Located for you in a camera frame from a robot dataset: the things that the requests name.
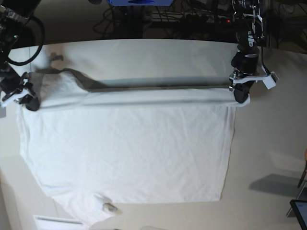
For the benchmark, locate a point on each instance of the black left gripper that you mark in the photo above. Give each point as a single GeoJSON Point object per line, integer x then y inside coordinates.
{"type": "Point", "coordinates": [241, 83]}

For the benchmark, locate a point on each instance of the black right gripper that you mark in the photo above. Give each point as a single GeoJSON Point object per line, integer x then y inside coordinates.
{"type": "Point", "coordinates": [31, 102]}

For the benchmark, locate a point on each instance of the white T-shirt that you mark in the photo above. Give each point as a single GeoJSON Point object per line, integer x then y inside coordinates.
{"type": "Point", "coordinates": [87, 150]}

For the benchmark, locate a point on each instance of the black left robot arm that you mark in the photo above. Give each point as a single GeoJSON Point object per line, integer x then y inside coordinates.
{"type": "Point", "coordinates": [250, 35]}

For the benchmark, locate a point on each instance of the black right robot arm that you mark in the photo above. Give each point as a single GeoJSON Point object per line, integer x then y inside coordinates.
{"type": "Point", "coordinates": [14, 16]}

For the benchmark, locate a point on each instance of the white paper sheet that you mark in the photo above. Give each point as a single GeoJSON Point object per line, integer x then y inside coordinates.
{"type": "Point", "coordinates": [49, 223]}

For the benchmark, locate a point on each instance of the tablet screen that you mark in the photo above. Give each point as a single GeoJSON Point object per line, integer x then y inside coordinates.
{"type": "Point", "coordinates": [300, 209]}

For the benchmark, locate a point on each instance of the blue box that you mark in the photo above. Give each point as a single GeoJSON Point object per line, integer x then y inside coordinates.
{"type": "Point", "coordinates": [140, 2]}

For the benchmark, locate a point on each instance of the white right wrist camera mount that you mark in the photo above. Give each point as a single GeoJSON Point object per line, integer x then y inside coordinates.
{"type": "Point", "coordinates": [14, 96]}

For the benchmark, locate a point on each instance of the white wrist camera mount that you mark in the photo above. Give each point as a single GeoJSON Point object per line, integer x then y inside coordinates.
{"type": "Point", "coordinates": [269, 80]}
{"type": "Point", "coordinates": [14, 96]}

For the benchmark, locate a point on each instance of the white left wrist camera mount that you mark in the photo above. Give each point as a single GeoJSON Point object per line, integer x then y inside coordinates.
{"type": "Point", "coordinates": [269, 80]}

